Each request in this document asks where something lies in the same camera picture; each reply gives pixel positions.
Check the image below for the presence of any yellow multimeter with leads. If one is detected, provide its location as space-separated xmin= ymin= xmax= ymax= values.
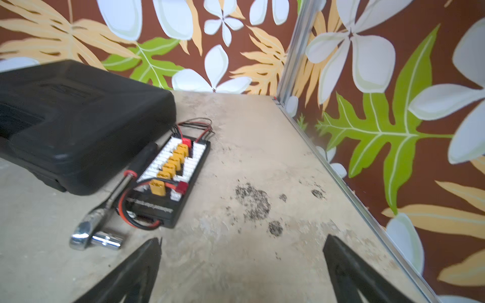
xmin=116 ymin=117 xmax=215 ymax=231

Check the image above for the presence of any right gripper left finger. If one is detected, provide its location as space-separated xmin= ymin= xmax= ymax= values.
xmin=76 ymin=237 xmax=162 ymax=302

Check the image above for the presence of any black plastic tool case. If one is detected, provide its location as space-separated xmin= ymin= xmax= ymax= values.
xmin=1 ymin=60 xmax=176 ymax=196

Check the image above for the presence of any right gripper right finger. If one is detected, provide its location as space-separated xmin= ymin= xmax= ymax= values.
xmin=323 ymin=235 xmax=412 ymax=302

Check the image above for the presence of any chrome socket bit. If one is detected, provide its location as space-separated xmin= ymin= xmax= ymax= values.
xmin=90 ymin=231 xmax=123 ymax=251

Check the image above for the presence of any metal ratchet wrench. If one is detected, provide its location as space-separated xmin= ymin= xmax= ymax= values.
xmin=69 ymin=142 xmax=158 ymax=251

